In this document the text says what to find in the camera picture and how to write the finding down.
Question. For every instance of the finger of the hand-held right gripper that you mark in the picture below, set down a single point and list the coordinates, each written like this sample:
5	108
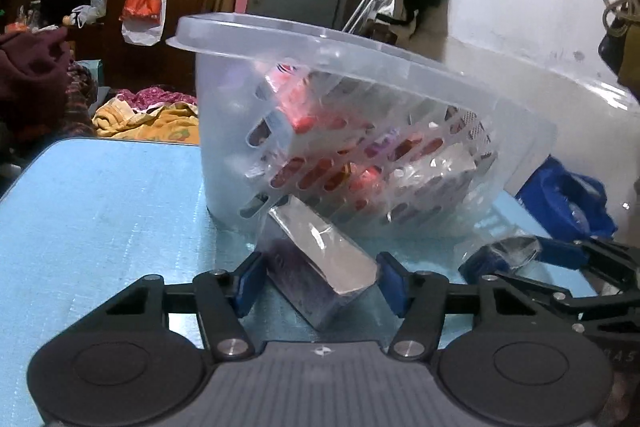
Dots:
560	252
475	271

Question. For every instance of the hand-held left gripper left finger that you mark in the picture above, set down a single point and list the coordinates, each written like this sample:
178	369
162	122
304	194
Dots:
250	284

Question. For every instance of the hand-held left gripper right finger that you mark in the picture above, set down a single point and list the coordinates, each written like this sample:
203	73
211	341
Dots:
392	284

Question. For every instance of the clear plastic wrapper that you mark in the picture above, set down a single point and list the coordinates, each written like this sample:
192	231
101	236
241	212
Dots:
515	252

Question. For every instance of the purple striped box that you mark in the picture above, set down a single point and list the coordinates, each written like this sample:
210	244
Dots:
320	252

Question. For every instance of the red box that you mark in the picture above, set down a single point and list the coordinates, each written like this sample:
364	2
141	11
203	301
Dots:
300	117

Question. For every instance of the white plastic basket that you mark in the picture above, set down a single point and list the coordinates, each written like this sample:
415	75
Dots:
225	107

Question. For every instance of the blue woven bag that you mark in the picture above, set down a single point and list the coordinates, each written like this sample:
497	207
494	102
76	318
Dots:
570	197

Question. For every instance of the yellow cloth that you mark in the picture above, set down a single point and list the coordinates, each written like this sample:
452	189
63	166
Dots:
150	124

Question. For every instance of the brown hanging bag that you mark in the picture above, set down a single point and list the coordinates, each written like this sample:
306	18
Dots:
622	62

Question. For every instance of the pink floral blanket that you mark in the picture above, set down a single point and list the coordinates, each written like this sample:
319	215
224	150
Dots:
160	97

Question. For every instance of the metal crutches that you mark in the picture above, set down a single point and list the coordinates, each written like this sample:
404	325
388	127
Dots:
367	12

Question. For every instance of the pink paper slip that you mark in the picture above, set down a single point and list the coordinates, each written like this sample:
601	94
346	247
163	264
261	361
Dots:
242	3

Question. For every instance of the orange and white shopping bag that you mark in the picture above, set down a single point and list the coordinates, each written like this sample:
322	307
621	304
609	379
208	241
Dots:
142	12

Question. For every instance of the maroon blanket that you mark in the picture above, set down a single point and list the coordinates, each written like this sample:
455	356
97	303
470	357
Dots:
35	77

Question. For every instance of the white plastic bag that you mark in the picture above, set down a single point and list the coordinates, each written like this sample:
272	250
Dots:
87	14

